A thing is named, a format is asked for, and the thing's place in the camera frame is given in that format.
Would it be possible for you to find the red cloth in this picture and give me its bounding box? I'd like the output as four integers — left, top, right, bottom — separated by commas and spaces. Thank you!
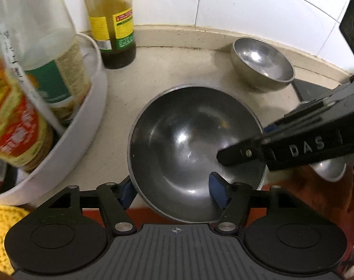
82, 163, 354, 272

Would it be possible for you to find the yellow chenille mat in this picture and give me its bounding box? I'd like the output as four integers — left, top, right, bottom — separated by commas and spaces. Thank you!
0, 201, 32, 275

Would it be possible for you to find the white two-tier seasoning rack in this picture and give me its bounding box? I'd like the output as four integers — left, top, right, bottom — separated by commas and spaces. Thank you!
0, 32, 109, 206

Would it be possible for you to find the purple-label clear bottle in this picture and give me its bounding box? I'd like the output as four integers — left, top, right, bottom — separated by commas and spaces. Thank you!
0, 0, 92, 122

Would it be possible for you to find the steel bowl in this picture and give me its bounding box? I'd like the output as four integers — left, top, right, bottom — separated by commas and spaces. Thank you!
231, 37, 295, 91
309, 155, 347, 183
127, 84, 267, 224

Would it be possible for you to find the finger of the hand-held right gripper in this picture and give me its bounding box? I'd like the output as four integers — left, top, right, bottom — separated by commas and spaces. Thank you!
217, 135, 268, 167
263, 89, 337, 135

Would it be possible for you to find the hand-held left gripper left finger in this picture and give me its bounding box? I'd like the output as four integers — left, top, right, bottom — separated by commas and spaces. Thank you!
32, 177, 137, 235

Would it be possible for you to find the yellow-cap vinegar bottle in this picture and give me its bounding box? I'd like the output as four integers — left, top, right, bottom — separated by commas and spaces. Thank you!
0, 25, 67, 172

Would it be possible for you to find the yellow-label oil bottle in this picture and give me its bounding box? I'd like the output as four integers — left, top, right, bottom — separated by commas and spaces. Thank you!
84, 0, 137, 70

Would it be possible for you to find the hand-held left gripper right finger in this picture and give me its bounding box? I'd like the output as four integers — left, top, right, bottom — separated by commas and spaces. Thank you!
208, 171, 318, 235

